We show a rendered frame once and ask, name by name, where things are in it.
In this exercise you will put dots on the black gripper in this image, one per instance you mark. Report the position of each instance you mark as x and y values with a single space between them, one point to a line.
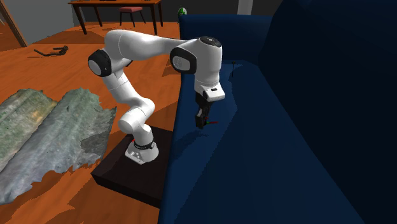
203 108

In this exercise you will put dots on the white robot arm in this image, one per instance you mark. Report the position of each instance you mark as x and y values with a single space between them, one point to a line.
136 46

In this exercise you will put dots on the small red green pen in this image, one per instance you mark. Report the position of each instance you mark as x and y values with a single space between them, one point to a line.
212 123

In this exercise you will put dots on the thin black stick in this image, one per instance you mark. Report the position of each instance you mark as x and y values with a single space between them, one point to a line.
233 69

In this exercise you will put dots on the dark blue sofa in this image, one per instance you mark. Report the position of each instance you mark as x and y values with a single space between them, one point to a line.
263 139

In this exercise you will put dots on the green round object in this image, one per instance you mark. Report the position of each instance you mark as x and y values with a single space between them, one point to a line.
182 11

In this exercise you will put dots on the dark robot stand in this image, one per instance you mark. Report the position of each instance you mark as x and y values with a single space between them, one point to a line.
130 176

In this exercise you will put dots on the pink cushioned stool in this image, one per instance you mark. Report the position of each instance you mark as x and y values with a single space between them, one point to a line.
131 10

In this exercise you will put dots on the brown wooden table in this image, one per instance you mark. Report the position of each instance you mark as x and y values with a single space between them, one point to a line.
118 3

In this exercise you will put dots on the grey green rug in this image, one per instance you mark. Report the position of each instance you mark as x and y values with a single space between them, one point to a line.
52 130

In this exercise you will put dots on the dark curved floor object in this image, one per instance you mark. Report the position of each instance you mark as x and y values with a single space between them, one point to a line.
54 51

